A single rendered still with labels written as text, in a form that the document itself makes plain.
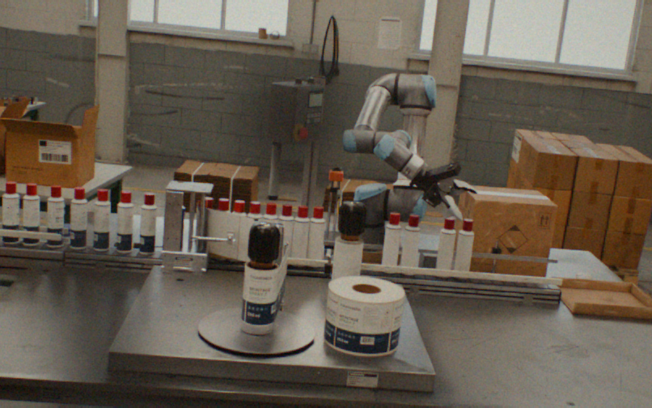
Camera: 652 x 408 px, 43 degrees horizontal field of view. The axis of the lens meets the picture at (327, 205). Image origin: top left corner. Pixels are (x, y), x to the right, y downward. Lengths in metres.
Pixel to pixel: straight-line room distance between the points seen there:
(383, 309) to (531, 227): 1.07
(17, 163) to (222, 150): 4.37
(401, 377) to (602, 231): 4.10
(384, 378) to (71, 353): 0.79
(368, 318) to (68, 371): 0.74
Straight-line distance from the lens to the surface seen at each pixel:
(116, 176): 4.40
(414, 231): 2.76
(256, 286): 2.14
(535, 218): 3.05
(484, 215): 3.00
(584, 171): 5.94
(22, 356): 2.21
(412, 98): 3.02
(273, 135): 2.72
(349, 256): 2.45
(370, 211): 3.01
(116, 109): 8.51
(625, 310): 2.92
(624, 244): 6.12
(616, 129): 8.28
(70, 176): 4.09
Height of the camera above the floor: 1.74
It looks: 14 degrees down
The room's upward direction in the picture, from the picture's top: 6 degrees clockwise
